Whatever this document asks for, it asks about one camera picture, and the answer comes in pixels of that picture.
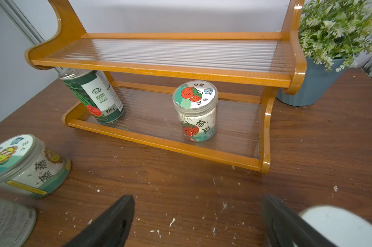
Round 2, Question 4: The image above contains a wooden three-tier shelf rack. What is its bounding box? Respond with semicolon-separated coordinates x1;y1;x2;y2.
24;1;307;174

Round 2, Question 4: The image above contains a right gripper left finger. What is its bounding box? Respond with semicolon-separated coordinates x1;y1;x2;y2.
65;195;135;247

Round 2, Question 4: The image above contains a yellow flower seed jar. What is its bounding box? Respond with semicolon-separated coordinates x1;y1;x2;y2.
0;199;37;247

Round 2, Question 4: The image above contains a white lid seed can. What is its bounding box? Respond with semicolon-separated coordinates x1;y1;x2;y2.
299;205;372;247

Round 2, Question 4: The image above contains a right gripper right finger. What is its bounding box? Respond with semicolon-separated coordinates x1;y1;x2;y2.
262;195;334;247

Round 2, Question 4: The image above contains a small potted green plant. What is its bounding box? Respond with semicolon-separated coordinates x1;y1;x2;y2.
277;1;372;107

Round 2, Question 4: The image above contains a tomato seed jar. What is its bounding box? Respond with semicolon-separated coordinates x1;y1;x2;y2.
173;80;218;142

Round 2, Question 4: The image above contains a dark green watermelon seed can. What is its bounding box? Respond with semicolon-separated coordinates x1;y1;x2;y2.
59;68;125;125

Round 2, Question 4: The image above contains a sunflower seed jar green label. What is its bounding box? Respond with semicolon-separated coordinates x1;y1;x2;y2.
0;134;72;198

